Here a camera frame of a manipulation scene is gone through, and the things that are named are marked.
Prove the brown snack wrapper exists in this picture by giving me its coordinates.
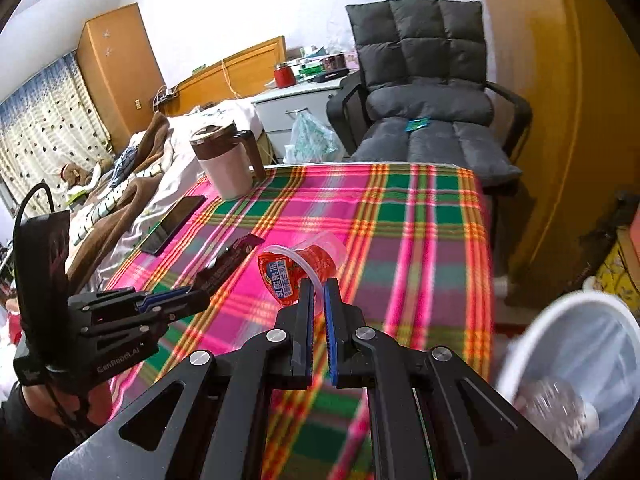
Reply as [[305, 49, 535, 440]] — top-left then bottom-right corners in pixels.
[[192, 234, 266, 293]]

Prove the blue checked cloth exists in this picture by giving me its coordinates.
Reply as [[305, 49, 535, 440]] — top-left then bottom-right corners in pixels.
[[110, 146, 143, 186]]

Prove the red jelly cup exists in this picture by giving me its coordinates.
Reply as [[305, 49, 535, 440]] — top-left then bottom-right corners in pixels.
[[256, 231, 348, 317]]

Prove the crushed clear plastic bottle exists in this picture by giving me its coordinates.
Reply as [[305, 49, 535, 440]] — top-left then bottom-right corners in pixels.
[[515, 377, 601, 456]]

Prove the striped white cloth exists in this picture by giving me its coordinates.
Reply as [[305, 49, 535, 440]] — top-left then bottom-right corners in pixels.
[[75, 165, 166, 233]]

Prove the patterned window curtain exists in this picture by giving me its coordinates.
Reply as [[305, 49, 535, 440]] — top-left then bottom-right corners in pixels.
[[0, 52, 111, 201]]

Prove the grey padded chair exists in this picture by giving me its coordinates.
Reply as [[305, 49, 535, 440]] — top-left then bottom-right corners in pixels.
[[326, 0, 532, 196]]

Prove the brown blanket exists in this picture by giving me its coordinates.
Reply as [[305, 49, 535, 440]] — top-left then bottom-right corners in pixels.
[[65, 112, 173, 291]]

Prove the tall wooden cabinet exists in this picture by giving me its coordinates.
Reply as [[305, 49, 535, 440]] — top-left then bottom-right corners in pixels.
[[76, 2, 166, 136]]

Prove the yellow floral box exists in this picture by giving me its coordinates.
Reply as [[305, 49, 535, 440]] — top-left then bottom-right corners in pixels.
[[595, 227, 640, 306]]

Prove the pink green plaid tablecloth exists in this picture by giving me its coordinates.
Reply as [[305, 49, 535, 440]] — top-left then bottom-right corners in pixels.
[[107, 162, 496, 480]]

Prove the black smartphone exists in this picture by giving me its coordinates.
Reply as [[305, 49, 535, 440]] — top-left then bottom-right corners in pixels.
[[139, 194, 207, 257]]

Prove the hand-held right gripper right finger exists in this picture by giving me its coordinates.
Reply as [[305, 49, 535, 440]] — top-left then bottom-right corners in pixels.
[[322, 281, 578, 480]]

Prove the person's left hand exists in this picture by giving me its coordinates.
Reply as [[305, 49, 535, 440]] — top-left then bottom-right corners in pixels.
[[20, 382, 113, 428]]

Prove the red jar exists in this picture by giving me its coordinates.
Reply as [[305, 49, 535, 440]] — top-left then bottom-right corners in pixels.
[[273, 62, 297, 88]]

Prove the pale blue bin liner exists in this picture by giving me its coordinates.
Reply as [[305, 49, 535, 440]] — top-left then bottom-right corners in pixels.
[[515, 310, 640, 480]]

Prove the wooden bed headboard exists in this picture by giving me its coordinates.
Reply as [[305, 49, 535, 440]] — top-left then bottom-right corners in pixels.
[[165, 36, 287, 117]]

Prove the large wooden wardrobe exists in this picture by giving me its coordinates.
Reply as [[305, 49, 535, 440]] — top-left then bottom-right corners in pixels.
[[475, 0, 640, 281]]

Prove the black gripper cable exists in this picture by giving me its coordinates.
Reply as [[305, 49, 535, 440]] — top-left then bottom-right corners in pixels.
[[12, 182, 56, 241]]

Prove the white nightstand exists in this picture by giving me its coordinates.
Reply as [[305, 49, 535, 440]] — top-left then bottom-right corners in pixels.
[[250, 70, 361, 166]]

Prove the white round trash bin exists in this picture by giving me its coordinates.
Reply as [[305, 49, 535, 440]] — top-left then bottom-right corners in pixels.
[[495, 292, 640, 480]]

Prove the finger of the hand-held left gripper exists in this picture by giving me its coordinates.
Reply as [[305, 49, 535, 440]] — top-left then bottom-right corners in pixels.
[[140, 290, 212, 333], [135, 285, 193, 311]]

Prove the pink tumbler with brown lid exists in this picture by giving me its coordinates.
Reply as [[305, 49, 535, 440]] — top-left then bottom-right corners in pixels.
[[189, 121, 267, 201]]

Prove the green white plastic bag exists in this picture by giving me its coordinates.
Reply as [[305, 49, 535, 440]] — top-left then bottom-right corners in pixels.
[[284, 109, 346, 165]]

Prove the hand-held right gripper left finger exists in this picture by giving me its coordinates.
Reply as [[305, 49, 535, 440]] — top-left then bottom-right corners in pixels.
[[52, 281, 316, 480]]

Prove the brown stuffed toy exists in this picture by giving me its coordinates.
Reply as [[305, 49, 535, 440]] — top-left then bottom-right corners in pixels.
[[60, 162, 101, 191]]

